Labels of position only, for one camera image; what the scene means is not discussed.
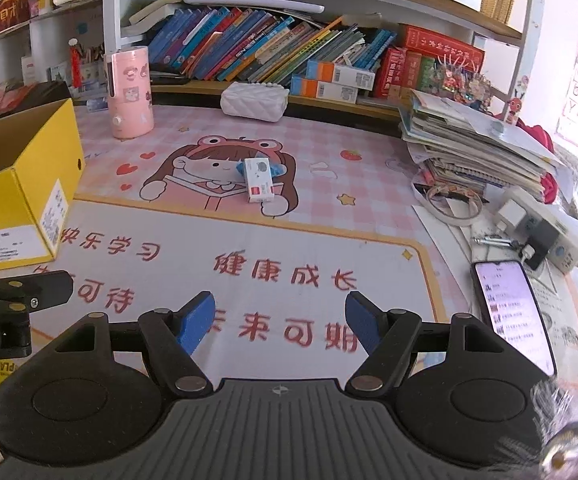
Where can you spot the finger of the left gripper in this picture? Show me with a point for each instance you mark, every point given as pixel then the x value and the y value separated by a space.
pixel 37 291

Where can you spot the pink cartoon desk mat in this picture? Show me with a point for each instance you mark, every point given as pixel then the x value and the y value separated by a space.
pixel 157 219

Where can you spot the stack of papers and notebooks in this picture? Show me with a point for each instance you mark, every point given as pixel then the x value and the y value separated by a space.
pixel 456 144

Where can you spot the white quilted pouch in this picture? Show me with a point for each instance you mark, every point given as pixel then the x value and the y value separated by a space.
pixel 263 102

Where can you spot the lower white orange box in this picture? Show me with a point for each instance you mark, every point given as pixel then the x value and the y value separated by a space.
pixel 322 90

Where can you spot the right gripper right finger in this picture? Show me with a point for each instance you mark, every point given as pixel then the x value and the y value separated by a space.
pixel 388 338

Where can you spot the yellow cardboard box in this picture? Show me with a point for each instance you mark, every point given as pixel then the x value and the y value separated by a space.
pixel 41 162

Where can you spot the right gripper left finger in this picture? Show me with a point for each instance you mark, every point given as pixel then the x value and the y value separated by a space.
pixel 171 337

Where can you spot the white orange box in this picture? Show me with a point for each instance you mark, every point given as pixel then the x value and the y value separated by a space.
pixel 340 74
pixel 322 90

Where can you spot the black charger plug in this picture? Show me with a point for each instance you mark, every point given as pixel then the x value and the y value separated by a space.
pixel 542 237

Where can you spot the upper white orange box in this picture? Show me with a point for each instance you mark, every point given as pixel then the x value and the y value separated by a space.
pixel 340 74

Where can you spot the small white box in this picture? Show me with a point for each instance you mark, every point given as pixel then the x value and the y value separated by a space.
pixel 258 177

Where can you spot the smartphone with lit screen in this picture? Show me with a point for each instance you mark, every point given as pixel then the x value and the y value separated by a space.
pixel 508 305

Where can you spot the red dictionary book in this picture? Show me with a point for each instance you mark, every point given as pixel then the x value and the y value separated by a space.
pixel 436 45

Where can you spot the white power strip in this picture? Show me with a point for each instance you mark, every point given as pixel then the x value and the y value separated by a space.
pixel 519 211

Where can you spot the row of leaning books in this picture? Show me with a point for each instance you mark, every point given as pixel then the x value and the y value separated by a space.
pixel 257 45

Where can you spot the pink cylindrical humidifier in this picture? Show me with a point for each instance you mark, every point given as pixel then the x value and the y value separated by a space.
pixel 129 93

